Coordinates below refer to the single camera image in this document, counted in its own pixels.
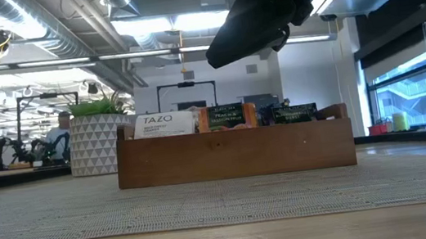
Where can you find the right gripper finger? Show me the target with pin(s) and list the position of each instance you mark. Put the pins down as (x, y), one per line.
(284, 40)
(243, 37)

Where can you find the orange peach tea packet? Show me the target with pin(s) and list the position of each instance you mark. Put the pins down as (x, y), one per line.
(227, 117)

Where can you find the white orange Tazo tea packet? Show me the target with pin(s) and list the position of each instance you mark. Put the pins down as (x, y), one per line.
(164, 124)

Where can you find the black background robot arm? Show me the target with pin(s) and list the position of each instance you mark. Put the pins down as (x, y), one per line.
(46, 151)
(3, 151)

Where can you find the ceiling tube light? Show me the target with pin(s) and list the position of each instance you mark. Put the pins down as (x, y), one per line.
(193, 49)
(309, 38)
(132, 54)
(53, 62)

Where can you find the black background monitor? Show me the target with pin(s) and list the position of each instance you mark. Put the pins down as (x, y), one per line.
(264, 99)
(191, 104)

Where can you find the wooden three-compartment tray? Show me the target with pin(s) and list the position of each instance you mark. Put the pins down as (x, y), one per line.
(234, 154)

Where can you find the red box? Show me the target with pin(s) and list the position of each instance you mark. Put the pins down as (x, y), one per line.
(378, 129)

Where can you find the yellow-green cylinder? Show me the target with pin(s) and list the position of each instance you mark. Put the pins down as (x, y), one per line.
(401, 121)

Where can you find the black ceiling spotlight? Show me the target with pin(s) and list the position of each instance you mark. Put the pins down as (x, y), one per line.
(92, 88)

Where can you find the green succulent in white pot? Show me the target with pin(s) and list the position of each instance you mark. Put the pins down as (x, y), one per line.
(97, 147)

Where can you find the person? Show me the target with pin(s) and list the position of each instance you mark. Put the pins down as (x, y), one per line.
(57, 142)

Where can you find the black background rig frame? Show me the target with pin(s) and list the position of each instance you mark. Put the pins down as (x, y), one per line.
(185, 84)
(48, 95)

